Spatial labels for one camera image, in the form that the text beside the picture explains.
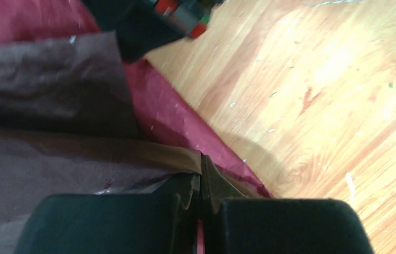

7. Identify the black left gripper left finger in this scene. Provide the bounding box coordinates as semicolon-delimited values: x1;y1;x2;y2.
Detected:
14;173;201;253

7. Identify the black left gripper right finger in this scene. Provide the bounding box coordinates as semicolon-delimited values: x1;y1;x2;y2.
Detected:
201;156;373;253

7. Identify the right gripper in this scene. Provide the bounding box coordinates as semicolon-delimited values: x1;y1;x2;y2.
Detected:
83;0;224;62

